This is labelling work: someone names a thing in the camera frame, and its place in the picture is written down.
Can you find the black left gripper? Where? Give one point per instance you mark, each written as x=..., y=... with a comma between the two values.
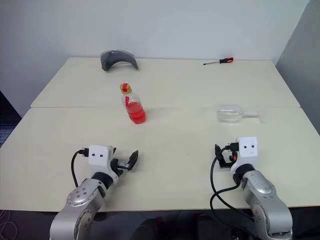
x=115, y=165

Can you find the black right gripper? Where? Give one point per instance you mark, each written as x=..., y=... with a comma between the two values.
x=225, y=165

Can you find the clear plastic wine glass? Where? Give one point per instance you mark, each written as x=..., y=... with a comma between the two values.
x=228, y=115

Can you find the bottle with red liquid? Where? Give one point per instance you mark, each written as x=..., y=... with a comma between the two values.
x=136, y=113

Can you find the yellow bottle cap red tape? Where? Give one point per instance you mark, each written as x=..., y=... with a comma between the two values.
x=125, y=88

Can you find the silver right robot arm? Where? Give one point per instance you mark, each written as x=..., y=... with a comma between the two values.
x=262, y=192

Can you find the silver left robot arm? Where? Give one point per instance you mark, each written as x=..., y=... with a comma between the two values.
x=80, y=197

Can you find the grey curved plastic visor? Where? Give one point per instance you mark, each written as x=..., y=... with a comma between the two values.
x=107, y=61

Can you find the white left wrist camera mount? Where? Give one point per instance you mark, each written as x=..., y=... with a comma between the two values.
x=98, y=157

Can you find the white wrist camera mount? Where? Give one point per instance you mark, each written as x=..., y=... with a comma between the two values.
x=98, y=157
x=247, y=150

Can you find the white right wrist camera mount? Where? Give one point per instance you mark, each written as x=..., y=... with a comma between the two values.
x=247, y=150

